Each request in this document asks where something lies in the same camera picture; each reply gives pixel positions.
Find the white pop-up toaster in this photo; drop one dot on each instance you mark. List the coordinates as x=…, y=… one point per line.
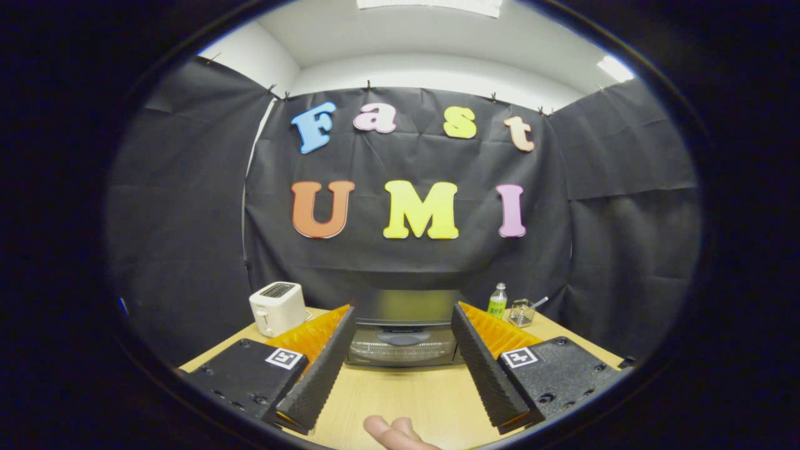
x=277, y=307

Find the black toaster oven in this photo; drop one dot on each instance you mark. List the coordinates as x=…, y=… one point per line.
x=403, y=312

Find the metal spoon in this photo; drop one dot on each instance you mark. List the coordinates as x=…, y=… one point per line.
x=540, y=302

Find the green label plastic bottle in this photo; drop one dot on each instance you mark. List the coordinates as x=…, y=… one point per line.
x=497, y=305

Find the long ceiling light panel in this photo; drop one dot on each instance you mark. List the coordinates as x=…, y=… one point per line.
x=431, y=5

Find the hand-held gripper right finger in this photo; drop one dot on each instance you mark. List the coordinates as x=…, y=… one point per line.
x=486, y=375

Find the small ceiling light panel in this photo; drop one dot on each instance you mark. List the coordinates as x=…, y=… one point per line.
x=615, y=69

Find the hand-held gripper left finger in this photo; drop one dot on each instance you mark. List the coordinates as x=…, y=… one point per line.
x=320, y=375

